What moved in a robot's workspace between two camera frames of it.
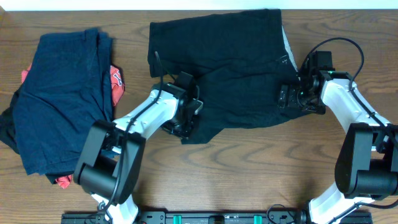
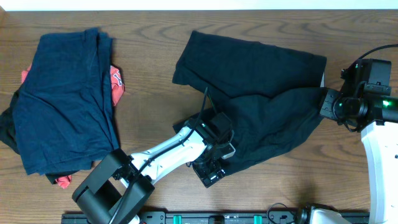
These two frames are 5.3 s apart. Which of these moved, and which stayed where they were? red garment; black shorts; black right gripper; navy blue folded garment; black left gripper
Moved: black right gripper; black shorts; black left gripper
Stayed: navy blue folded garment; red garment
